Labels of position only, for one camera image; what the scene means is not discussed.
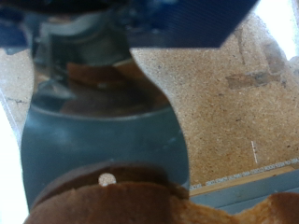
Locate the spatula with blue grip block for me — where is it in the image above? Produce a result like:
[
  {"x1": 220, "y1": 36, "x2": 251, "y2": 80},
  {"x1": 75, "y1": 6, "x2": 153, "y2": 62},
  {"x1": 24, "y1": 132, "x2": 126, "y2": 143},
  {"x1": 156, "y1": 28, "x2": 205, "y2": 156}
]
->
[{"x1": 0, "y1": 0, "x2": 260, "y2": 208}]

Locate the thick white bread slice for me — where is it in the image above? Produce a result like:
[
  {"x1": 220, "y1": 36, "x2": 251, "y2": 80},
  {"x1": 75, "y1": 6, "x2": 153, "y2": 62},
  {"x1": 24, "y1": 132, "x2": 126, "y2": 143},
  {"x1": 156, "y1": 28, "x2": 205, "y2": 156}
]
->
[{"x1": 22, "y1": 161, "x2": 299, "y2": 224}]

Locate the glass oven door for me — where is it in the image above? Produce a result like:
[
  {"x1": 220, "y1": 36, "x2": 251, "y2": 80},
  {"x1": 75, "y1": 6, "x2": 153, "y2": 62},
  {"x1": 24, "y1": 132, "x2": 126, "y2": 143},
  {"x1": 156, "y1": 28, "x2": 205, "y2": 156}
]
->
[{"x1": 0, "y1": 12, "x2": 299, "y2": 216}]

